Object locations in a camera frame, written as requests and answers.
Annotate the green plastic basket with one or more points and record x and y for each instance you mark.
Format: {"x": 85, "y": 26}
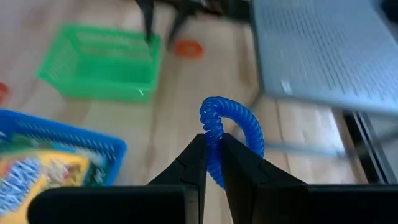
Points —
{"x": 102, "y": 62}

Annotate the yellow crayon box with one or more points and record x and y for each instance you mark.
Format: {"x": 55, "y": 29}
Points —
{"x": 46, "y": 174}

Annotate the blue spiral wrist coil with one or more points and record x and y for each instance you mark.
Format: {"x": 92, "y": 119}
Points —
{"x": 214, "y": 124}

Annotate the black aluminium table frame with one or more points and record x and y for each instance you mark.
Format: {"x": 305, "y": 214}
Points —
{"x": 367, "y": 146}

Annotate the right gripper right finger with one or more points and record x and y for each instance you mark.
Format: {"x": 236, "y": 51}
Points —
{"x": 264, "y": 199}

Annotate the grey perforated metal shelf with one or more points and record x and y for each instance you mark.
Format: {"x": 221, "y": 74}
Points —
{"x": 326, "y": 56}

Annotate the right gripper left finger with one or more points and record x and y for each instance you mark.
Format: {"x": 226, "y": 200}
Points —
{"x": 174, "y": 199}

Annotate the blue plastic basket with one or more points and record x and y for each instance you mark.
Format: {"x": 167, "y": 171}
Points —
{"x": 77, "y": 140}

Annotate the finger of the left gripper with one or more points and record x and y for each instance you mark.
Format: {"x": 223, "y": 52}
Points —
{"x": 148, "y": 15}
{"x": 180, "y": 23}

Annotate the red spiral wrist coil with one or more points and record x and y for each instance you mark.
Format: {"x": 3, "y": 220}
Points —
{"x": 3, "y": 93}
{"x": 189, "y": 49}

